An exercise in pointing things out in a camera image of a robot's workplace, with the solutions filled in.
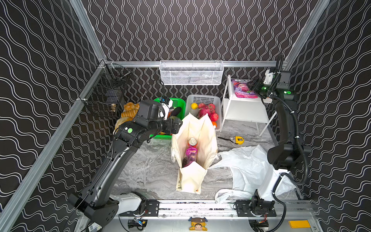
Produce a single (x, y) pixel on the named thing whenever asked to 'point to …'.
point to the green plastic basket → (177, 102)
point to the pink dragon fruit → (204, 109)
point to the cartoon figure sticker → (198, 224)
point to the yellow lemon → (194, 106)
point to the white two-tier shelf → (245, 109)
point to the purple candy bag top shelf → (242, 90)
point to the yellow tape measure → (239, 140)
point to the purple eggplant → (176, 111)
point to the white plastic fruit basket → (204, 99)
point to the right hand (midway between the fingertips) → (251, 84)
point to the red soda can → (192, 142)
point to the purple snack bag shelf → (190, 156)
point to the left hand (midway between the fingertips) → (177, 119)
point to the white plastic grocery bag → (246, 165)
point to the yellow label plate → (299, 224)
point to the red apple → (214, 117)
